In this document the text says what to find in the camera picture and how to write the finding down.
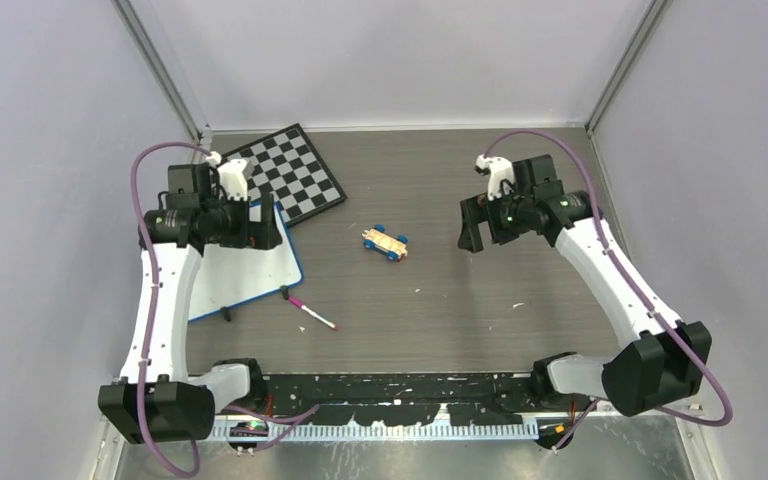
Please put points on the wooden toy car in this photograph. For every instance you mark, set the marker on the wooden toy car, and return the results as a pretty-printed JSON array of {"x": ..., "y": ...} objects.
[{"x": 377, "y": 239}]

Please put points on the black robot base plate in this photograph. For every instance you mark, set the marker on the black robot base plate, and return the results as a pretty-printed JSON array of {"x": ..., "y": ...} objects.
[{"x": 406, "y": 399}]

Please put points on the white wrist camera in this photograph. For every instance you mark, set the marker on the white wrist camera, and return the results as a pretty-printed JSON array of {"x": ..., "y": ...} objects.
[
  {"x": 234, "y": 175},
  {"x": 499, "y": 173}
]

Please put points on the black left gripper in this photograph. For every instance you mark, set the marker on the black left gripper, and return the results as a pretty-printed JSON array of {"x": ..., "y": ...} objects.
[{"x": 251, "y": 234}]

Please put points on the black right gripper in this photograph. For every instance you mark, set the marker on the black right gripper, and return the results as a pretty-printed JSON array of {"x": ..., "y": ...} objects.
[{"x": 479, "y": 209}]

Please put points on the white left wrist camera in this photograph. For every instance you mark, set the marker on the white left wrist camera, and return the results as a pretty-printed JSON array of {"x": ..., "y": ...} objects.
[{"x": 234, "y": 175}]

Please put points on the blue framed whiteboard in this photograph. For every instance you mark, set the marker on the blue framed whiteboard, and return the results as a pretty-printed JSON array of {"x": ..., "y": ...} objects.
[{"x": 231, "y": 277}]

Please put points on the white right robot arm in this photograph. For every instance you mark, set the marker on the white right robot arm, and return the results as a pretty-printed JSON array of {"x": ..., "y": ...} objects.
[{"x": 652, "y": 367}]

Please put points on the black white chessboard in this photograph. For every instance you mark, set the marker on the black white chessboard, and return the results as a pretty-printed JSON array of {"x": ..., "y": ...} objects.
[{"x": 288, "y": 167}]

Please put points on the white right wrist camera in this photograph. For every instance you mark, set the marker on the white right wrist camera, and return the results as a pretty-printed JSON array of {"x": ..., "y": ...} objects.
[{"x": 499, "y": 173}]

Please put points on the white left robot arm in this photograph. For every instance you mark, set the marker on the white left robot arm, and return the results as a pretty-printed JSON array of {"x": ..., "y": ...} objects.
[{"x": 155, "y": 399}]

